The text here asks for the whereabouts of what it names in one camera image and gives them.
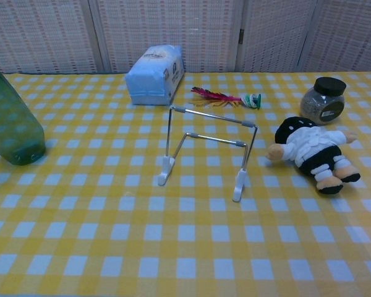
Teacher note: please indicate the yellow checkered tablecloth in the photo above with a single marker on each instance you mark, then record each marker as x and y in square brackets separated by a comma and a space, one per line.
[185, 185]

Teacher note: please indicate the green spray bottle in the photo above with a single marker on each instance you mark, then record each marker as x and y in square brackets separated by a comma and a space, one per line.
[10, 117]

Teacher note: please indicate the woven folding screen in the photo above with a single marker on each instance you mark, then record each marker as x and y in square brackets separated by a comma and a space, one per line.
[185, 35]

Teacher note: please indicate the black white plush doll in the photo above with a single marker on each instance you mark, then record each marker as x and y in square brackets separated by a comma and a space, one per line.
[315, 151]

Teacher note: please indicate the glass jar with black lid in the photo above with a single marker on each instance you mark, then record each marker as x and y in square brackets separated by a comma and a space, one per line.
[323, 102]

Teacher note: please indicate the red feather shuttlecock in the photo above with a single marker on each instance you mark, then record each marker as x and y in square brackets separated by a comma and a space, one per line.
[225, 98]

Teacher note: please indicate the blue white tissue pack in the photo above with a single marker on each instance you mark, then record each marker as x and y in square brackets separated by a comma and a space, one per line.
[156, 77]

